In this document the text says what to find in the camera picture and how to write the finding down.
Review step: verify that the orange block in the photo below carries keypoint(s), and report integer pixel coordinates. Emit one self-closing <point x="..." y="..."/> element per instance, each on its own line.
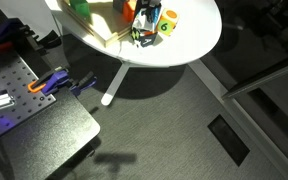
<point x="129" y="11"/>

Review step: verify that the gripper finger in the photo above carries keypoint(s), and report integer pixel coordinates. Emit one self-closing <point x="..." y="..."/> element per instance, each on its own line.
<point x="141" y="4"/>
<point x="156" y="6"/>

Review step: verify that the dark floor hatch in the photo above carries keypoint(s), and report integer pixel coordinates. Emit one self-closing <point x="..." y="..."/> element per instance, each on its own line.
<point x="228" y="140"/>

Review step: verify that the black perforated breadboard plate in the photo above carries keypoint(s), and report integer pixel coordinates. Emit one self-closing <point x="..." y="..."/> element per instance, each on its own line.
<point x="14" y="73"/>

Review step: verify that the purple clamp with orange trigger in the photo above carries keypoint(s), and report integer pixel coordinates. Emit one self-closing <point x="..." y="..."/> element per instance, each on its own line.
<point x="57" y="80"/>
<point x="12" y="31"/>

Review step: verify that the white table base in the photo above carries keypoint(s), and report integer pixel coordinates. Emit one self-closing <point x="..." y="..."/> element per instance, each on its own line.
<point x="115" y="83"/>

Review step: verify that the green block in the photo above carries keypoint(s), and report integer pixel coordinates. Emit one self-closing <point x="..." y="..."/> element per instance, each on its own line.
<point x="80" y="7"/>

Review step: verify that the wooden tray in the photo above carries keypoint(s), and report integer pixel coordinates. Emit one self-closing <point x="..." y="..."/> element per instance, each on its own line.
<point x="104" y="26"/>

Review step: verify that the black stand table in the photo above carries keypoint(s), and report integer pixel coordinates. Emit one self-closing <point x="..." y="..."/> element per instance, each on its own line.
<point x="50" y="143"/>

